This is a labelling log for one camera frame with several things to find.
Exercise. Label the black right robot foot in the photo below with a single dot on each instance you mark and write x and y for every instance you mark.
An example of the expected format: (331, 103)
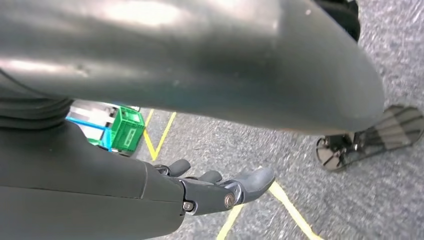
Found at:
(391, 129)

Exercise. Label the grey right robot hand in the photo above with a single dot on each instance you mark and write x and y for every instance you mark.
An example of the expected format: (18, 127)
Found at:
(82, 198)

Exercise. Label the blue steel shelf rack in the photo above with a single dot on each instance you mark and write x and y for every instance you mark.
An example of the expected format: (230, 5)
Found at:
(107, 140)

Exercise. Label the green plastic crate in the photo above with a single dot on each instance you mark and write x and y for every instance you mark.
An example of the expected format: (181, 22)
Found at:
(127, 129)

